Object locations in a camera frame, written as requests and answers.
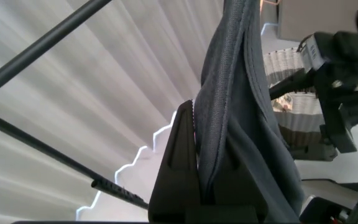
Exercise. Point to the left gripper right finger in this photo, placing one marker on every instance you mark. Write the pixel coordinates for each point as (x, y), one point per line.
(235, 189)

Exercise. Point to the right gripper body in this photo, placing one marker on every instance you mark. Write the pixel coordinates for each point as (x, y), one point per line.
(334, 115)

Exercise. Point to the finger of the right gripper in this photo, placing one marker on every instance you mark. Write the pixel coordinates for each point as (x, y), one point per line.
(294, 82)

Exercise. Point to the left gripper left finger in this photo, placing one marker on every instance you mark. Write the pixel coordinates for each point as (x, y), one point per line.
(176, 180)

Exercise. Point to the dark grey garment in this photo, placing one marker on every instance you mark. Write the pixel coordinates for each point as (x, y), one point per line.
(228, 77)

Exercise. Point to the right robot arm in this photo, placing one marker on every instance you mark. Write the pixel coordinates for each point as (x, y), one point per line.
(353, 53)

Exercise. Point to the white laundry basket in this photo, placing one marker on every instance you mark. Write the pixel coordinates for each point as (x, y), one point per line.
(297, 124)

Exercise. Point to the black clothes rack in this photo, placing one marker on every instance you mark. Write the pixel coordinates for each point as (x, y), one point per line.
(42, 43)

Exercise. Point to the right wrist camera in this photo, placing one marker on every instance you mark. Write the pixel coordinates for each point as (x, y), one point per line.
(311, 54)

